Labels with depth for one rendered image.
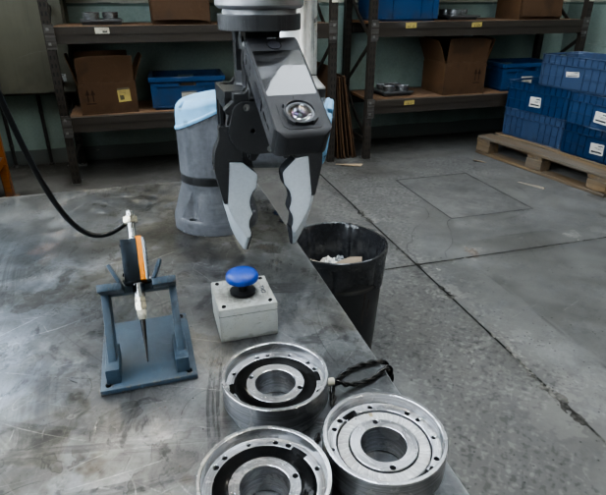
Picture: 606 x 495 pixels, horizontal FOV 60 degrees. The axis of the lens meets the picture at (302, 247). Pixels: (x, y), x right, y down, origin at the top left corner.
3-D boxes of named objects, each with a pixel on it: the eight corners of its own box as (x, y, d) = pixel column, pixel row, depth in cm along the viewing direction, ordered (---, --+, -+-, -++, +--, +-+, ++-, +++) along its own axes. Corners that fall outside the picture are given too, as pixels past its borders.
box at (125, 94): (150, 111, 363) (143, 54, 347) (74, 117, 347) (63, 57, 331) (143, 101, 397) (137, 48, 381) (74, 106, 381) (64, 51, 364)
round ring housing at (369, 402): (468, 475, 46) (474, 440, 44) (383, 547, 40) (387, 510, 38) (379, 409, 53) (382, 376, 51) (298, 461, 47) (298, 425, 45)
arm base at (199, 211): (173, 209, 102) (167, 160, 98) (249, 201, 106) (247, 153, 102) (179, 242, 89) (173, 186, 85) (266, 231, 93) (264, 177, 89)
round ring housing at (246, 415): (230, 454, 48) (227, 419, 46) (219, 379, 57) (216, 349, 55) (340, 433, 50) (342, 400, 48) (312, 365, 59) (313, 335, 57)
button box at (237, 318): (278, 333, 65) (278, 299, 63) (221, 343, 63) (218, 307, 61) (264, 300, 72) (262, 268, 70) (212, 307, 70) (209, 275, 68)
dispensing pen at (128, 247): (132, 363, 55) (113, 207, 57) (135, 362, 59) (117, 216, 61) (154, 359, 55) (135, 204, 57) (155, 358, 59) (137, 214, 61)
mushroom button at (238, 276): (262, 311, 65) (261, 275, 63) (230, 316, 64) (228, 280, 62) (255, 295, 68) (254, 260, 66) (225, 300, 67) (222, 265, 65)
